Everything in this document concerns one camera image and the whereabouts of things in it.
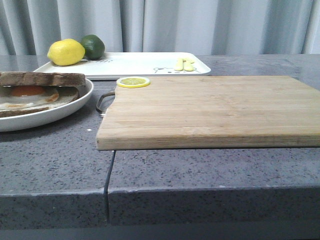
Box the bread slice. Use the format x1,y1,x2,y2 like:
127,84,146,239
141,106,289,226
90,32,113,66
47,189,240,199
0,86,79,118
0,71,86,87

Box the white round plate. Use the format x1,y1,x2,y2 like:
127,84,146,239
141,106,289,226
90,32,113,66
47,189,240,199
0,79,94,132

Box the fried egg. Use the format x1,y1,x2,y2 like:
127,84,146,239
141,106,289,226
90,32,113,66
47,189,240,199
0,85,59,110

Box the white bear-print tray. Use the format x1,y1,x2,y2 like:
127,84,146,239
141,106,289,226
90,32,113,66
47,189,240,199
35,52,211,81

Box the wooden cutting board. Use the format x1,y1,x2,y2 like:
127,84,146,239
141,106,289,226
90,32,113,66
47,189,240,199
96,75,320,150

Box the yellow lemon slice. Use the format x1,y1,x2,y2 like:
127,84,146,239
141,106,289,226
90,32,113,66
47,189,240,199
116,76,151,88

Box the yellow plastic fork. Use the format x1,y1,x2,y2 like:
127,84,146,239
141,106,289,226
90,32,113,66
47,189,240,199
174,58,185,71

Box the yellow plastic knife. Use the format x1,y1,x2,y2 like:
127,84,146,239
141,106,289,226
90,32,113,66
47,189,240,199
183,57,195,72

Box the green lime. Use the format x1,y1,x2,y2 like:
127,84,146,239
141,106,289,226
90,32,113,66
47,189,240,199
80,34,105,60

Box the grey curtain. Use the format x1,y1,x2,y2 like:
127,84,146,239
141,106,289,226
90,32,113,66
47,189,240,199
0,0,320,55

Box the metal cutting board handle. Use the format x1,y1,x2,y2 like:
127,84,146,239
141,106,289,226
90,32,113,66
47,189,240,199
95,91,115,117

